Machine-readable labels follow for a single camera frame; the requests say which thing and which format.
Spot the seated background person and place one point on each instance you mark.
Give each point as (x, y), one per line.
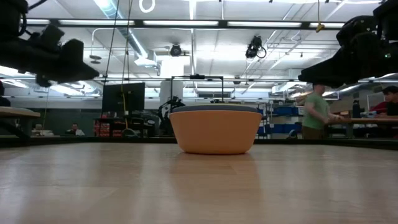
(75, 130)

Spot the black background robot arm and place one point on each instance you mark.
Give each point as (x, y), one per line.
(168, 107)

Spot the grey background table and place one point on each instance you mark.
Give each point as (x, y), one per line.
(17, 113)

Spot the light orange plastic bowl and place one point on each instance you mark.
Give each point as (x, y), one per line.
(216, 132)

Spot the red storage boxes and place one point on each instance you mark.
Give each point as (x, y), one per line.
(105, 129)

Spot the round black ceiling camera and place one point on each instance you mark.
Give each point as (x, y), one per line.
(175, 50)

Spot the person in green shirt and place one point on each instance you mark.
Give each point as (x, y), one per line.
(315, 109)

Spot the yellow hanging tag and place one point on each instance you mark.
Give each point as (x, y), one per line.
(319, 27)

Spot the dark water bottle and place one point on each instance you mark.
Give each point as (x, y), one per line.
(356, 109)

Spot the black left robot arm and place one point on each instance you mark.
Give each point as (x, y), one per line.
(11, 17)

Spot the blue storage bins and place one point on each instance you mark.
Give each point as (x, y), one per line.
(286, 110)

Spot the wooden background table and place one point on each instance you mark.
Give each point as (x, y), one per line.
(363, 120)

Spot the person in red top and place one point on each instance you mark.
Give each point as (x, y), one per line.
(388, 104)

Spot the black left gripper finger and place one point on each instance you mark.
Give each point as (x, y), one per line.
(76, 67)

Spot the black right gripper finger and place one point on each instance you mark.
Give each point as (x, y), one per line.
(332, 73)

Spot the dark blue plastic bowl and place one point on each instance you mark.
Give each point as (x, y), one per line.
(214, 108)

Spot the black metal frame stand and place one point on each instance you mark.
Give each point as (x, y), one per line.
(197, 76)

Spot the black computer monitor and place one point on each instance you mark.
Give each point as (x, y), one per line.
(115, 98)

